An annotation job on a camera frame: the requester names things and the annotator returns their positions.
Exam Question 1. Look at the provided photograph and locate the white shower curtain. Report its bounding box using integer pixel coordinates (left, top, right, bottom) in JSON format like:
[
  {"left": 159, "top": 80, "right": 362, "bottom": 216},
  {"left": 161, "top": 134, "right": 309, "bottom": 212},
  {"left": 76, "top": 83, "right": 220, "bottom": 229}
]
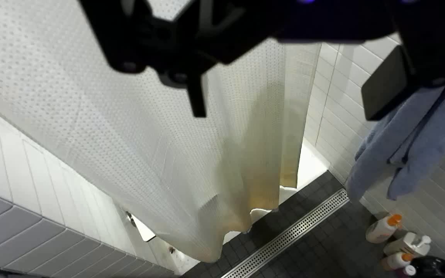
[{"left": 0, "top": 0, "right": 320, "bottom": 262}]

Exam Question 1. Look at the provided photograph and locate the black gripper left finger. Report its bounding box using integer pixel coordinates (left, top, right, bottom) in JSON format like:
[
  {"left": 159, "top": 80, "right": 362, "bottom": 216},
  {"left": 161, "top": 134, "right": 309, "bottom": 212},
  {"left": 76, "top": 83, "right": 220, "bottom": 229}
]
[{"left": 77, "top": 0, "right": 209, "bottom": 118}]

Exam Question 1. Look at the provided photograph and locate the metal floor drain grate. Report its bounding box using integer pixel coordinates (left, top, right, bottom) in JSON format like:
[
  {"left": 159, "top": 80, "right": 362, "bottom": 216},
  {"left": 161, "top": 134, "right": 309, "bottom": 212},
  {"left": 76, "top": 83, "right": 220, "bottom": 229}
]
[{"left": 221, "top": 189, "right": 349, "bottom": 278}]

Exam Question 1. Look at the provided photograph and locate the blue hanging towel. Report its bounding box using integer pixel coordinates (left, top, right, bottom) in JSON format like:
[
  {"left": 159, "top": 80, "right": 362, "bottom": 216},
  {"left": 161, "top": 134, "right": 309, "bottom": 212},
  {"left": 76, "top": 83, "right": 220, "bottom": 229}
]
[{"left": 348, "top": 86, "right": 445, "bottom": 200}]

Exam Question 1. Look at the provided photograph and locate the white bottle orange cap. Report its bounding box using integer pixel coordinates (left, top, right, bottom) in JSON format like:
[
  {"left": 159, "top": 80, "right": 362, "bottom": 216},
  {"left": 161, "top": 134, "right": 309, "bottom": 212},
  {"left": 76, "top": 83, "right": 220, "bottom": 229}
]
[{"left": 366, "top": 212, "right": 403, "bottom": 243}]

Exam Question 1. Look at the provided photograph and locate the small white orange bottle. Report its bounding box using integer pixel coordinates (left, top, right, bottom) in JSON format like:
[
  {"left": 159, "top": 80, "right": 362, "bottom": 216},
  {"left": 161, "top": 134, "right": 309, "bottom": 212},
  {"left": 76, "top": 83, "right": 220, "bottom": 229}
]
[{"left": 382, "top": 251, "right": 413, "bottom": 270}]

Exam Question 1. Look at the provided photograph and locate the black bag on floor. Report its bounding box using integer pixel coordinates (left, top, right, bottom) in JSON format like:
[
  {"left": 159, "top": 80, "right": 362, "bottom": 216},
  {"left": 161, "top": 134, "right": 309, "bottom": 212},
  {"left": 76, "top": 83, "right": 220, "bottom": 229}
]
[{"left": 411, "top": 256, "right": 445, "bottom": 278}]

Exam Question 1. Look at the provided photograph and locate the white pump bottle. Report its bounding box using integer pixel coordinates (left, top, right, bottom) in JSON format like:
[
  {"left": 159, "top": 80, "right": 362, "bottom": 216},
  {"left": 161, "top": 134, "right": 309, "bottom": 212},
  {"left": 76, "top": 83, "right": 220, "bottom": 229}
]
[{"left": 383, "top": 231, "right": 433, "bottom": 256}]

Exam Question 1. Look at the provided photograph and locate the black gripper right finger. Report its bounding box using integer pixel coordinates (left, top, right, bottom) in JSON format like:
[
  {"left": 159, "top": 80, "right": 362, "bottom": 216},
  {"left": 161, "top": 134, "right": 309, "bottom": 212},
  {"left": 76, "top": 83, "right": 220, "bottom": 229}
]
[{"left": 362, "top": 46, "right": 417, "bottom": 120}]

